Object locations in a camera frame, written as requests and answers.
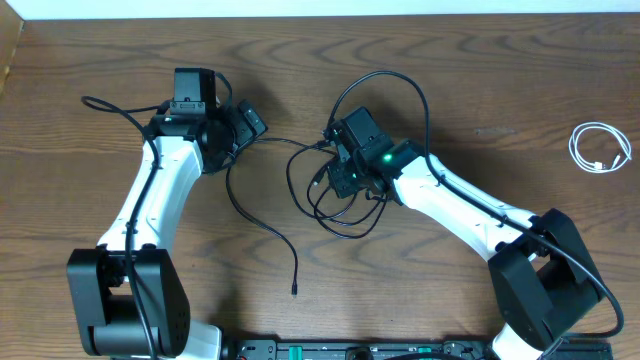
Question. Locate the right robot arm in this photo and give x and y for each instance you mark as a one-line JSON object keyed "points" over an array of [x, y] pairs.
{"points": [[543, 276]]}

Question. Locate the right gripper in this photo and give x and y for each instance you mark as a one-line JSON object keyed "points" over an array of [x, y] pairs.
{"points": [[341, 187]]}

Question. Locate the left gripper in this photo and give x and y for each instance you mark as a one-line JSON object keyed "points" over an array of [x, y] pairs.
{"points": [[235, 114]]}

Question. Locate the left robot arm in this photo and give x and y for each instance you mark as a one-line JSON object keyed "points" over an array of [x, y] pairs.
{"points": [[128, 300]]}

